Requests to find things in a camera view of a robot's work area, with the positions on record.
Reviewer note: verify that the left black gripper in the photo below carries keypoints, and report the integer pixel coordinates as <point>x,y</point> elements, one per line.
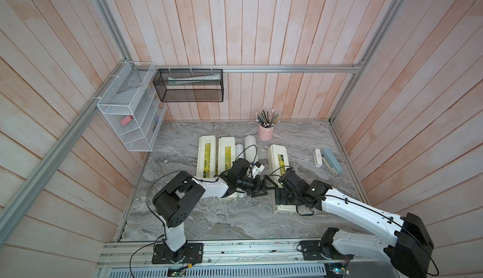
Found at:
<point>258,189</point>

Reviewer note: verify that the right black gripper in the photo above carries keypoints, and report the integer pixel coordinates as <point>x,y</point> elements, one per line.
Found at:
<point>282,200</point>

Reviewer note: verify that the cream dispenser lid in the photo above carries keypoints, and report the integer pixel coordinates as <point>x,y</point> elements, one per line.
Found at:
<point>278,164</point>

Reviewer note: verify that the thick plastic wrap roll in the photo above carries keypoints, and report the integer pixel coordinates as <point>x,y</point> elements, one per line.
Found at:
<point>251,151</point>

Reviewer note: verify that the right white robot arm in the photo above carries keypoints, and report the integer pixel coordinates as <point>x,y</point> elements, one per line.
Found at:
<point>402,241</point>

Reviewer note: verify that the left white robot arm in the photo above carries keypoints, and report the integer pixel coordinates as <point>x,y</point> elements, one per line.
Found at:
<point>176,200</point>

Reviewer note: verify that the thin plastic wrap roll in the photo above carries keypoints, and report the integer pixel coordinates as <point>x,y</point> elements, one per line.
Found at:
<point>239,151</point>

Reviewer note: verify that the cream dispenser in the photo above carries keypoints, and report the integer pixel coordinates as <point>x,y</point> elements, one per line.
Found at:
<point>206,158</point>
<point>226,154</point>

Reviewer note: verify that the pink pencil cup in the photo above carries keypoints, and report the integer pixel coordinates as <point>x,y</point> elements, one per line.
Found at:
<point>265,133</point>

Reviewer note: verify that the small white case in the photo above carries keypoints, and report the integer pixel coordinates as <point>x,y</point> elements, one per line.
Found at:
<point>318,158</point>

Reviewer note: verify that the far left cream dispenser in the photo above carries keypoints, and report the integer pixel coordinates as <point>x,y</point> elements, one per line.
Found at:
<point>206,158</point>

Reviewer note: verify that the blue stapler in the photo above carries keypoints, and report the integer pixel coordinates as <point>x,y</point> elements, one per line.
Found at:
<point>331,162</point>

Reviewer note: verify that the bundle of pencils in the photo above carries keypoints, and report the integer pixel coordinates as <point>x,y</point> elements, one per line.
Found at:
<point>267,118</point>

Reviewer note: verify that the pink eraser block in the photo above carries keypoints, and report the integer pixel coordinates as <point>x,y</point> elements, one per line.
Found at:
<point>126,120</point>

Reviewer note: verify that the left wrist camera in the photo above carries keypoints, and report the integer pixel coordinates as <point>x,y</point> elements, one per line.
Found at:
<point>257,169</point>

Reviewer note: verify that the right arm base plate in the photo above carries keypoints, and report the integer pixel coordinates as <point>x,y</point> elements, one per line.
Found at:
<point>317,250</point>

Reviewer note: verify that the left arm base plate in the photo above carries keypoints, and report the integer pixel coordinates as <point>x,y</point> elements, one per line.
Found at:
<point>189,253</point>

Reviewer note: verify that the black wire basket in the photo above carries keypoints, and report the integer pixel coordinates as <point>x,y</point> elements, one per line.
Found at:
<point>189,85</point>

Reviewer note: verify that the white wire shelf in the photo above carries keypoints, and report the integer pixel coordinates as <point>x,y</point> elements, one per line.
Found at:
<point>129,91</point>

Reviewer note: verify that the aluminium front rail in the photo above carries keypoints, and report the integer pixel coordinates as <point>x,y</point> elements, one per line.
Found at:
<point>249,253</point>

